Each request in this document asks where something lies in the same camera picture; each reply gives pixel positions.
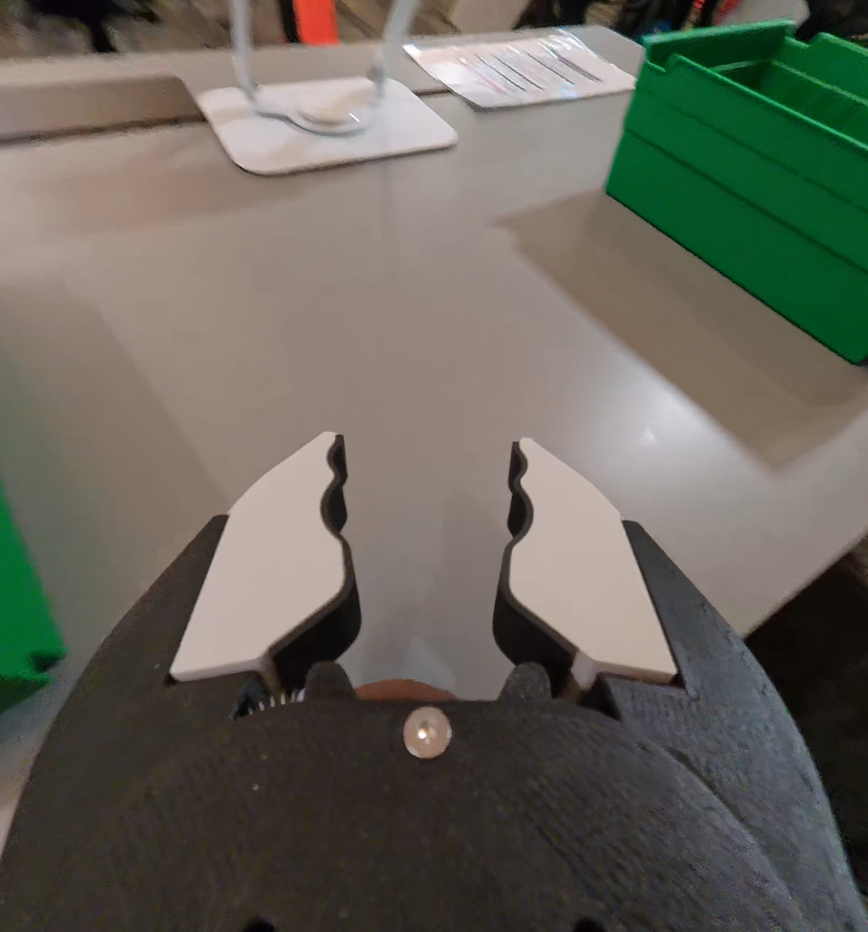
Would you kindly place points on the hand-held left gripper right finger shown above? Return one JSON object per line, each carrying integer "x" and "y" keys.
{"x": 587, "y": 582}

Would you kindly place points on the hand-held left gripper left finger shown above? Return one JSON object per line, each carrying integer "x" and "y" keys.
{"x": 266, "y": 575}

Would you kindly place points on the green plastic bin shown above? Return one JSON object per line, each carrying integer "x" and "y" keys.
{"x": 4, "y": 582}
{"x": 732, "y": 204}

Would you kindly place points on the grey desk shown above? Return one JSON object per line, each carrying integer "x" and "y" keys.
{"x": 332, "y": 291}

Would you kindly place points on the laminated paper sheet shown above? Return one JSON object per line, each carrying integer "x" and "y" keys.
{"x": 521, "y": 69}

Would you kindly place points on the orange cone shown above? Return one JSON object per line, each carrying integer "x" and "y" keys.
{"x": 314, "y": 18}

